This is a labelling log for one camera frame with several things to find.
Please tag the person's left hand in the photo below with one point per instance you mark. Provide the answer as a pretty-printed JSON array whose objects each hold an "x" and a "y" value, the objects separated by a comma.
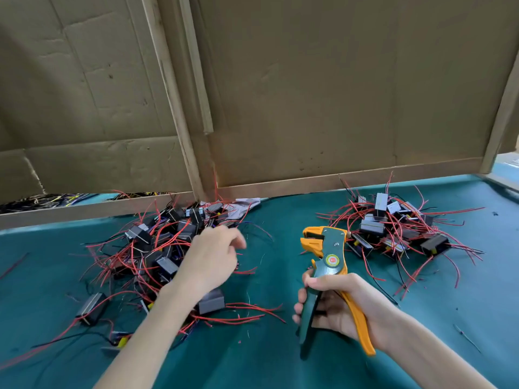
[{"x": 207, "y": 259}]

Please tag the person's right hand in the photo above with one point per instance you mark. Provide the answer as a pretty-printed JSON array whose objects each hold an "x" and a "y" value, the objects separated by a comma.
[{"x": 365, "y": 308}]

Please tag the person's left forearm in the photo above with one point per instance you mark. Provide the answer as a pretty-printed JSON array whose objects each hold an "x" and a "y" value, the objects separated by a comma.
[{"x": 150, "y": 340}]

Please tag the person's right forearm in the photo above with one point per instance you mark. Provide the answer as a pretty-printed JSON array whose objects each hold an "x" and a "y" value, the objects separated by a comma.
[{"x": 442, "y": 360}]

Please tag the flat grey board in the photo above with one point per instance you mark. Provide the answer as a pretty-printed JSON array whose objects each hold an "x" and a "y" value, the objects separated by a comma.
[{"x": 504, "y": 174}]

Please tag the thin wooden strip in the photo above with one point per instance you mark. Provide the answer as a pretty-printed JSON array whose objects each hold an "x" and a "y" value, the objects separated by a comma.
[{"x": 196, "y": 64}]

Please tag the creased brown cardboard panel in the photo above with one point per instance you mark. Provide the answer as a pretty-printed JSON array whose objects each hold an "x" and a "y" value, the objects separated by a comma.
[{"x": 73, "y": 77}]

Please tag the smooth brown cardboard panel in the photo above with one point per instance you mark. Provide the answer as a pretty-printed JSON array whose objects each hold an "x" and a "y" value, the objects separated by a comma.
[{"x": 357, "y": 77}]

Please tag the long wooden bottom rail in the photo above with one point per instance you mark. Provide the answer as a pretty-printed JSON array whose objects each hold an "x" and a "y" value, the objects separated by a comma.
[{"x": 357, "y": 178}]

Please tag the short wooden bottom rail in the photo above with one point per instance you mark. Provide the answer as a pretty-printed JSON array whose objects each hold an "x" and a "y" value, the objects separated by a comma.
[{"x": 81, "y": 213}]

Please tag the wide wooden post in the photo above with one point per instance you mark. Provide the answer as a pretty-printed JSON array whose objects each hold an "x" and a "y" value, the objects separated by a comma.
[{"x": 172, "y": 93}]

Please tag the wooden corner post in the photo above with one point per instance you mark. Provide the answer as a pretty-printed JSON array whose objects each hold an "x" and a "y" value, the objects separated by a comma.
[{"x": 499, "y": 117}]

